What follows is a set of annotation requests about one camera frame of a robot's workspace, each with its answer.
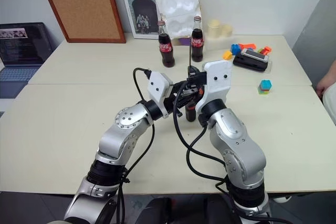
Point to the bystander's bare forearm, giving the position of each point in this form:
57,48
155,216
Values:
328,79

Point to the long orange toy block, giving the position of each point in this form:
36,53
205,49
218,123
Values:
248,45

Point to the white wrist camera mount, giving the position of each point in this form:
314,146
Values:
157,85
218,82

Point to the cream pillar candle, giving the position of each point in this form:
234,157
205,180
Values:
214,27
226,31

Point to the silver smartphone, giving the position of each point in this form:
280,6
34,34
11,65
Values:
255,54

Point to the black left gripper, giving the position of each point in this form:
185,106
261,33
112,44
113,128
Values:
170,98

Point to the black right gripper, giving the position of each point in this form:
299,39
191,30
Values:
202,78

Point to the wood framed cork board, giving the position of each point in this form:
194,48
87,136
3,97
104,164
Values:
78,3

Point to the white rounded object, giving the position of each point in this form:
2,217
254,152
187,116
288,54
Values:
283,198

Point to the glass cola bottle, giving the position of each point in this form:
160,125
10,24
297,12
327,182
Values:
166,51
197,51

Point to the black plastic case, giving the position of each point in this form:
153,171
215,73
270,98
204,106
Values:
248,64

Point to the blue toy block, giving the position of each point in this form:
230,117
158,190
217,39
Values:
235,49

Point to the thin black metal rod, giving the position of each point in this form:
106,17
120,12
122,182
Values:
190,53

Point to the multicoloured stacked toy blocks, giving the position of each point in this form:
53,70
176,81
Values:
264,86

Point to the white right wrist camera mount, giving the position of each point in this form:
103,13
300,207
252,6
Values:
218,82

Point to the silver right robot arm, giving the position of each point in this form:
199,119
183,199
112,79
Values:
236,140

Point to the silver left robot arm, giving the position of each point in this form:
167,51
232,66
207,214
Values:
123,134

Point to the purple toy block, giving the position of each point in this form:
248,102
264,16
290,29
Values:
184,41

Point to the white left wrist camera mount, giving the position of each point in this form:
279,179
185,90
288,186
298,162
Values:
157,85

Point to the red orange toy block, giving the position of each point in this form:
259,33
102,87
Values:
267,50

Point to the yellow toy block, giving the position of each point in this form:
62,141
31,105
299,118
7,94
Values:
227,55

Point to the graphic design book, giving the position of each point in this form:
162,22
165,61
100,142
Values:
139,6

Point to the open dark laptop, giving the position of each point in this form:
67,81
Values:
21,43

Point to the bystander's white clothing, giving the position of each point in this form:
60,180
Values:
330,106

